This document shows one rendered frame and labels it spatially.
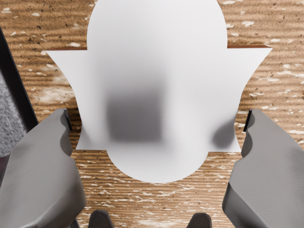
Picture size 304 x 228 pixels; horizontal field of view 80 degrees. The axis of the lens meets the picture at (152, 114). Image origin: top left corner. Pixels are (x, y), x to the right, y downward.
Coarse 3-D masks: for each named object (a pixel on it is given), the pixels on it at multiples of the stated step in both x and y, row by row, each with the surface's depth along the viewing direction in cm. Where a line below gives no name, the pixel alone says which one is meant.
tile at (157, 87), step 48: (144, 0) 9; (192, 0) 9; (96, 48) 10; (144, 48) 10; (192, 48) 10; (240, 48) 10; (96, 96) 12; (144, 96) 12; (192, 96) 12; (240, 96) 12; (96, 144) 14; (144, 144) 14; (192, 144) 14
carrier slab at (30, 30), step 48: (0, 0) 10; (48, 0) 10; (96, 0) 10; (240, 0) 10; (288, 0) 10; (48, 48) 12; (288, 48) 11; (48, 96) 13; (288, 96) 12; (240, 144) 15; (96, 192) 19; (144, 192) 18; (192, 192) 18
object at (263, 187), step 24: (264, 120) 10; (264, 144) 8; (288, 144) 8; (240, 168) 7; (264, 168) 7; (288, 168) 7; (240, 192) 6; (264, 192) 6; (288, 192) 6; (240, 216) 6; (264, 216) 6; (288, 216) 5
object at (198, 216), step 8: (96, 216) 6; (104, 216) 6; (192, 216) 5; (200, 216) 5; (208, 216) 5; (96, 224) 5; (104, 224) 5; (112, 224) 5; (192, 224) 5; (200, 224) 5; (208, 224) 5
